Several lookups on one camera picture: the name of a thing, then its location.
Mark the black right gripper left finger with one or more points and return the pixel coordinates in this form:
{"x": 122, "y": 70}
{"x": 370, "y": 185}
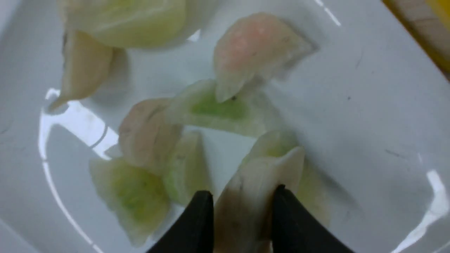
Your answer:
{"x": 193, "y": 232}

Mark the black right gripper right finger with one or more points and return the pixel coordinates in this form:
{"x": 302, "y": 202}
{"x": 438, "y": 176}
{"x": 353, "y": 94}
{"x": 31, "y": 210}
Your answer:
{"x": 295, "y": 230}

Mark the white dumpling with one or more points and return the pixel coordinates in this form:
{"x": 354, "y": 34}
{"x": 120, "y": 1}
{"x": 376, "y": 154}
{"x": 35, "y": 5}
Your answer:
{"x": 243, "y": 211}

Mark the green dumpling plate bottom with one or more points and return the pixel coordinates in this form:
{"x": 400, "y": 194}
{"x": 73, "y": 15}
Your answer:
{"x": 187, "y": 171}

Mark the green dumpling plate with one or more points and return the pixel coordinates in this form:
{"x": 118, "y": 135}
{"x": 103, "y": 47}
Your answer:
{"x": 126, "y": 23}
{"x": 187, "y": 171}
{"x": 249, "y": 113}
{"x": 311, "y": 192}

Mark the green dumpling plate right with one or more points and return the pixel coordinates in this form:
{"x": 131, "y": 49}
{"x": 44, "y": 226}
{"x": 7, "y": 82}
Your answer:
{"x": 311, "y": 192}

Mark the pink dumpling plate bottom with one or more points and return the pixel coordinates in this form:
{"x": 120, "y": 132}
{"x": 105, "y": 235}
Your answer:
{"x": 146, "y": 138}

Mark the pink dumpling plate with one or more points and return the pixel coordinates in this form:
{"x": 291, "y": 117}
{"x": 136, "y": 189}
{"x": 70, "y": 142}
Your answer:
{"x": 146, "y": 138}
{"x": 254, "y": 46}

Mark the green dumpling plate centre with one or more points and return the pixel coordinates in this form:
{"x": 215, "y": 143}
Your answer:
{"x": 249, "y": 113}

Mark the white square plate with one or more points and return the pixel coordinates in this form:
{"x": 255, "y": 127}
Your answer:
{"x": 371, "y": 109}

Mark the pink dumpling plate top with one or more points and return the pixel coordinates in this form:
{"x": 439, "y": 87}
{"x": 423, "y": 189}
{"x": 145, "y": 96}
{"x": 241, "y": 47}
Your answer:
{"x": 254, "y": 46}

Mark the white dumpling plate left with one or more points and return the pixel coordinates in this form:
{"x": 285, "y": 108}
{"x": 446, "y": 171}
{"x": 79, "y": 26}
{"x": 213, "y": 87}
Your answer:
{"x": 86, "y": 65}

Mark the green dumpling plate left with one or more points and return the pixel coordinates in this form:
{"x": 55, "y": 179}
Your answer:
{"x": 126, "y": 23}

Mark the yellow rimmed bamboo steamer basket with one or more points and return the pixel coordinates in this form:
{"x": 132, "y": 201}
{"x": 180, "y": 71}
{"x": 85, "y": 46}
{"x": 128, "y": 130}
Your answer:
{"x": 428, "y": 22}

